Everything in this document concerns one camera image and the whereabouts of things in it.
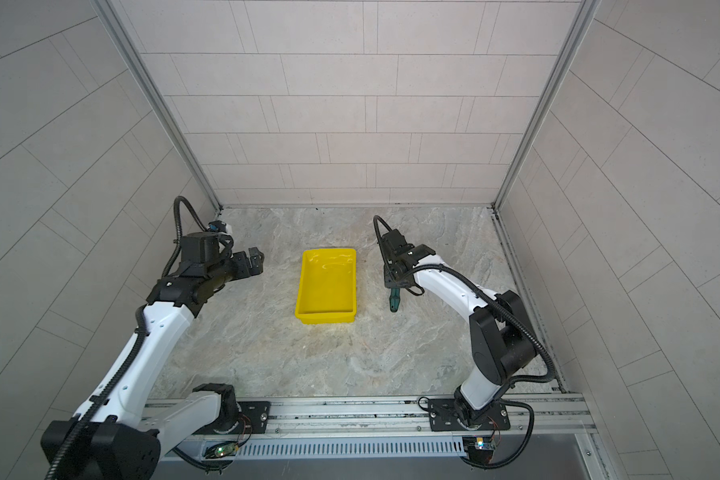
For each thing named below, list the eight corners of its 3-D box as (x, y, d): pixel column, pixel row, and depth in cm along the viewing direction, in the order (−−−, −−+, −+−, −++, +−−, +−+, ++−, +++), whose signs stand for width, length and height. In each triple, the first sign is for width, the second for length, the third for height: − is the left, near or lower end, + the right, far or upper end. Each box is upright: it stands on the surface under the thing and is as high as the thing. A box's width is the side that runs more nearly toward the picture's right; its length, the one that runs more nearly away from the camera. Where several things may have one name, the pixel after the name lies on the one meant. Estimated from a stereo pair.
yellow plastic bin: (295, 324, 88) (290, 315, 83) (307, 258, 104) (303, 246, 99) (355, 324, 88) (354, 315, 83) (358, 258, 104) (357, 247, 99)
